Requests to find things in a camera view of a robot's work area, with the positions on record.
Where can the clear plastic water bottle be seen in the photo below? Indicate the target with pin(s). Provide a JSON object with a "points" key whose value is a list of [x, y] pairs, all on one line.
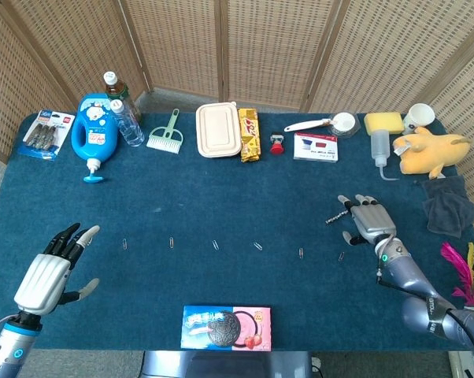
{"points": [[128, 126]]}

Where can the teal carpet table cover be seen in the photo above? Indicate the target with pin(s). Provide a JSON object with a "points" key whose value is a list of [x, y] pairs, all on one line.
{"points": [[221, 197]]}

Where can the silver paper clip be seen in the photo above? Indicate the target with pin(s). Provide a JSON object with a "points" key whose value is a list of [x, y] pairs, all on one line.
{"points": [[171, 242], [341, 256], [301, 253], [215, 245], [257, 246], [124, 244]]}

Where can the blue detergent pump bottle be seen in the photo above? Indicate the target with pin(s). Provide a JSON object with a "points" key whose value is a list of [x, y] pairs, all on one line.
{"points": [[95, 134]]}

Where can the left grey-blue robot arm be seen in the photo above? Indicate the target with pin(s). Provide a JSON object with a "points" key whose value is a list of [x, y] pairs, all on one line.
{"points": [[8, 346]]}

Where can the white plastic spoon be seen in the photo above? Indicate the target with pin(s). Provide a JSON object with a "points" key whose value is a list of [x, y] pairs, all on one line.
{"points": [[304, 126]]}

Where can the dark grey cloth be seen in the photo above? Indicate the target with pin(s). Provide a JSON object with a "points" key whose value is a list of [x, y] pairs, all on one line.
{"points": [[449, 208]]}

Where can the rattan folding screen panel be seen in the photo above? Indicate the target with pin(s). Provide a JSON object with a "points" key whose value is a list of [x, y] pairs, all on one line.
{"points": [[8, 78], [83, 39], [272, 47], [178, 43], [398, 51], [469, 118]]}

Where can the white red-blue printed box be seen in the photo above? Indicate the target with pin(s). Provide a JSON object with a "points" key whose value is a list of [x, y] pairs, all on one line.
{"points": [[315, 153]]}

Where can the grey robot torso base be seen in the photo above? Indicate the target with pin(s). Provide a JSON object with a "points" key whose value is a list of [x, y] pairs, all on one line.
{"points": [[221, 364]]}

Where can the yellow sponge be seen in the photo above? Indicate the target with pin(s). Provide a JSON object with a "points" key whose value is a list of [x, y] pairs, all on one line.
{"points": [[382, 123]]}

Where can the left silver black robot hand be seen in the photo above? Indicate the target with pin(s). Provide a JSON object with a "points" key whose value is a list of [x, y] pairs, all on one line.
{"points": [[40, 279]]}

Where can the Oreo strawberry cookie box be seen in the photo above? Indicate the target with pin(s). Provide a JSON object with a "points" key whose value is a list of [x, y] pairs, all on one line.
{"points": [[225, 327]]}

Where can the white paper cup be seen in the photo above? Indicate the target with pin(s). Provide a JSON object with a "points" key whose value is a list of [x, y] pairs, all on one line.
{"points": [[420, 114]]}

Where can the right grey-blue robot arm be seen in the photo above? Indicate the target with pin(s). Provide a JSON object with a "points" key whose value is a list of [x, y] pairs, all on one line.
{"points": [[406, 267]]}

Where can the beige lidded lunch box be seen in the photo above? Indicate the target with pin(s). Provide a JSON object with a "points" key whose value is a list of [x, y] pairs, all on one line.
{"points": [[217, 130]]}

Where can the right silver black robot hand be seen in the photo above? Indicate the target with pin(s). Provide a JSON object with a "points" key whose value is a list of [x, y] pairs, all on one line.
{"points": [[372, 220]]}

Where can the blue clip blister pack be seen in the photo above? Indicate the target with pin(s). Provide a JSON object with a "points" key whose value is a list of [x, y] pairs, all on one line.
{"points": [[44, 134]]}

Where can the silver metal ball chain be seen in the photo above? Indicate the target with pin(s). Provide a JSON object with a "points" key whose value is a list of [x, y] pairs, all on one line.
{"points": [[335, 218]]}

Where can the colourful feather shuttlecock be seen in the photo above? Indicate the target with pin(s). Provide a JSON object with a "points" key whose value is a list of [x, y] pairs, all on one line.
{"points": [[457, 264]]}

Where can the red small clip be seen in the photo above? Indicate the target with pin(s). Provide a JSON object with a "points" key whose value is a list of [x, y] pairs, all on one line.
{"points": [[276, 149]]}

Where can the green tea bottle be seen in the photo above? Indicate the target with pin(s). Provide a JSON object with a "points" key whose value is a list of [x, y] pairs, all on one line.
{"points": [[117, 88]]}

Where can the yellow plush toy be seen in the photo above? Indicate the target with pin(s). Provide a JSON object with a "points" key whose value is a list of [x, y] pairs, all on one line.
{"points": [[430, 153]]}

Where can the green white hand brush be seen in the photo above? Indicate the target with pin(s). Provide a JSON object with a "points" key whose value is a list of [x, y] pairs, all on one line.
{"points": [[164, 141]]}

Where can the translucent squeeze wash bottle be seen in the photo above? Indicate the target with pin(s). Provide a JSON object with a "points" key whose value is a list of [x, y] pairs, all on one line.
{"points": [[380, 147]]}

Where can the yellow snack pack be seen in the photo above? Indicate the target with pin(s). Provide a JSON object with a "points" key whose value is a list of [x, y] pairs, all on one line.
{"points": [[249, 134]]}

